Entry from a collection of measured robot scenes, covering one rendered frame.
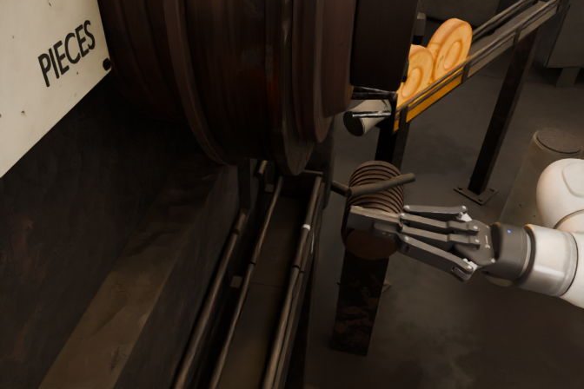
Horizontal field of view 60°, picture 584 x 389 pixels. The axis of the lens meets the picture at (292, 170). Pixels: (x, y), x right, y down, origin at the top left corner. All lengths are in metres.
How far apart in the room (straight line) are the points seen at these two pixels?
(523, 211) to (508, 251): 0.79
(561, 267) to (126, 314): 0.53
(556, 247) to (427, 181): 1.30
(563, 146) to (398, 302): 0.63
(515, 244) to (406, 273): 0.96
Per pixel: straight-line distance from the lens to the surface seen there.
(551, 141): 1.43
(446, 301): 1.63
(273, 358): 0.62
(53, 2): 0.34
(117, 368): 0.44
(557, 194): 0.88
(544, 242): 0.74
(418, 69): 1.15
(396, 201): 1.10
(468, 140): 2.30
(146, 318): 0.46
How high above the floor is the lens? 1.24
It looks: 39 degrees down
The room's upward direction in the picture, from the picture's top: 2 degrees clockwise
